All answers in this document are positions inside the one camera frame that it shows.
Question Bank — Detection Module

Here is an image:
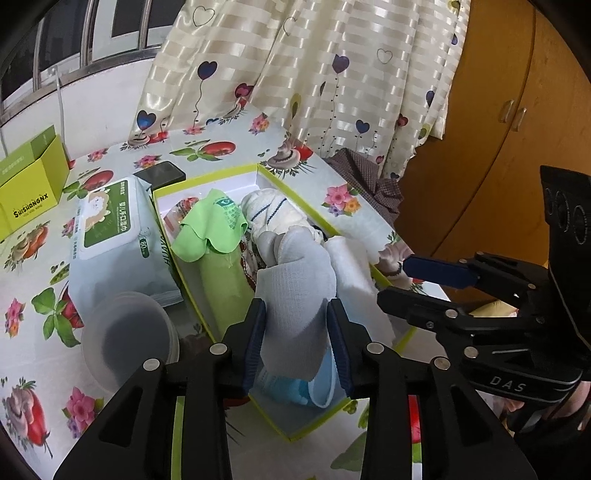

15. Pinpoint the white towel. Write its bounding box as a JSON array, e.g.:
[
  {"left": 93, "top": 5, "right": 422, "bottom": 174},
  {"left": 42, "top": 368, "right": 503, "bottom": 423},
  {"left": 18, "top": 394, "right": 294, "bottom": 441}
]
[{"left": 324, "top": 236, "right": 396, "bottom": 347}]

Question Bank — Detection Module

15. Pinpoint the blue surgical face mask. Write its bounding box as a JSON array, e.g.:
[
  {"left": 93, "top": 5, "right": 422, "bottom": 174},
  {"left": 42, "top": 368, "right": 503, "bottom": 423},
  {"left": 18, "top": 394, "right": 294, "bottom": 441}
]
[{"left": 256, "top": 349, "right": 338, "bottom": 409}]

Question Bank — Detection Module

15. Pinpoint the white cloth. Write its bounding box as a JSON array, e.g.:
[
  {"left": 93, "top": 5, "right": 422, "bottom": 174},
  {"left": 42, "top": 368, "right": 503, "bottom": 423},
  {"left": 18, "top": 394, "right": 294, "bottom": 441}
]
[{"left": 256, "top": 226, "right": 337, "bottom": 381}]

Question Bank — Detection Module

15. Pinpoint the person right hand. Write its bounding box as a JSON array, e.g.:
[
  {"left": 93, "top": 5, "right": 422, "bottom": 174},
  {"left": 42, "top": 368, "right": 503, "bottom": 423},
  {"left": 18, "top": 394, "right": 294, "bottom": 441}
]
[{"left": 495, "top": 381, "right": 590, "bottom": 435}]

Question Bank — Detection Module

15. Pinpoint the floral tablecloth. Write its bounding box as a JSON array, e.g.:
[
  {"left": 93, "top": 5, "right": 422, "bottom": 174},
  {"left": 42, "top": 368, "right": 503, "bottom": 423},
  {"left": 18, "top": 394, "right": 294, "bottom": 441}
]
[{"left": 0, "top": 103, "right": 454, "bottom": 480}]

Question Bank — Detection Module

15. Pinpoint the dark checkered cloth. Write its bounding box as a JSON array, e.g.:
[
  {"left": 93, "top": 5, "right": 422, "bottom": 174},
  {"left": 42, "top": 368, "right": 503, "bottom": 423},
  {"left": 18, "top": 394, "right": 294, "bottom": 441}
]
[{"left": 325, "top": 148, "right": 404, "bottom": 226}]

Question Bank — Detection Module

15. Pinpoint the translucent round plastic container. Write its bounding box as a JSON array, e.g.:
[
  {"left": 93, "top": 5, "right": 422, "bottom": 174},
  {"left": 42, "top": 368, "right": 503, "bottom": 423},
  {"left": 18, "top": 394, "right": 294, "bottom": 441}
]
[{"left": 81, "top": 292, "right": 179, "bottom": 393}]

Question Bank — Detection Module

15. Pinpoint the green rolled towel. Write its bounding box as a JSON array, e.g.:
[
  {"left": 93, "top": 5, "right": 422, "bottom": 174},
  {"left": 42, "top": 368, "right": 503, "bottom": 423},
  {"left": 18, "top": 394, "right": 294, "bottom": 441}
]
[{"left": 197, "top": 247, "right": 253, "bottom": 339}]

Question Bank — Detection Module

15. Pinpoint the wooden cabinet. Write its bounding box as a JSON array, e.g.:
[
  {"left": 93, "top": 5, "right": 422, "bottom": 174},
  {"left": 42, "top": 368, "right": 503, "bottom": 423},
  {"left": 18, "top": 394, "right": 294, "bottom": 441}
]
[{"left": 396, "top": 1, "right": 590, "bottom": 265}]

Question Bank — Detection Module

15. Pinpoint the white blue striped sock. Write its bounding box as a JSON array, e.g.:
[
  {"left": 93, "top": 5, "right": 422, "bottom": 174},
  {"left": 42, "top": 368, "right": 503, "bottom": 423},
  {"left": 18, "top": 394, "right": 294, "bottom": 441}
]
[{"left": 242, "top": 188, "right": 329, "bottom": 267}]

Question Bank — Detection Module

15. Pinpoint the wet wipes pack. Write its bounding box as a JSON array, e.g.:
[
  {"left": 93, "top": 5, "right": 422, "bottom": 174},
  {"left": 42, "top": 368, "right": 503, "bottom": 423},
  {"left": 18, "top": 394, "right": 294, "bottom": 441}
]
[{"left": 68, "top": 176, "right": 182, "bottom": 324}]

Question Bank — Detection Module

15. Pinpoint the white tray box green rim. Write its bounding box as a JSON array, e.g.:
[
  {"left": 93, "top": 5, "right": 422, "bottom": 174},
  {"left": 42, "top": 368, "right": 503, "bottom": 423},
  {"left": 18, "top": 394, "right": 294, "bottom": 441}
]
[{"left": 154, "top": 164, "right": 404, "bottom": 442}]

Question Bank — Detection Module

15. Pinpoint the cream heart pattern curtain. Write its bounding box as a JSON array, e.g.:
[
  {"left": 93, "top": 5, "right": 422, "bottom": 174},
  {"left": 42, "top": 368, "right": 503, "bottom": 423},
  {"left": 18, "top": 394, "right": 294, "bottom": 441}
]
[{"left": 129, "top": 1, "right": 471, "bottom": 178}]

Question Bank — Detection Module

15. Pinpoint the green microfiber cloth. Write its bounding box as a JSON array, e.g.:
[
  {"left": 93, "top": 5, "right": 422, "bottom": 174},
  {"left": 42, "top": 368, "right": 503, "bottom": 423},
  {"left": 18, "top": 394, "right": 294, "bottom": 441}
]
[{"left": 171, "top": 189, "right": 249, "bottom": 263}]

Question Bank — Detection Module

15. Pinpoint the black smartphone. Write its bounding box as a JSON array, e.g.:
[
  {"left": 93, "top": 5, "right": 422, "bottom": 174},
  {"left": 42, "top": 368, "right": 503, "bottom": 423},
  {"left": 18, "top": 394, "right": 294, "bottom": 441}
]
[{"left": 134, "top": 161, "right": 186, "bottom": 190}]

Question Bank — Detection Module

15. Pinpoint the yellow-green cardboard box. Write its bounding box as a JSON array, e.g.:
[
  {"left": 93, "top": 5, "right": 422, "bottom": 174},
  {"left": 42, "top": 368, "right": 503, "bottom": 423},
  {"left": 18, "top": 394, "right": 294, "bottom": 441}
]
[{"left": 0, "top": 125, "right": 70, "bottom": 240}]

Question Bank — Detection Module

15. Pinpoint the white cable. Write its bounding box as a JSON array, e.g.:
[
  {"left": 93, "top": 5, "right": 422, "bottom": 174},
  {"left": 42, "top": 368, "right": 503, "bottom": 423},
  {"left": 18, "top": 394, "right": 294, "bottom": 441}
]
[{"left": 54, "top": 75, "right": 70, "bottom": 160}]

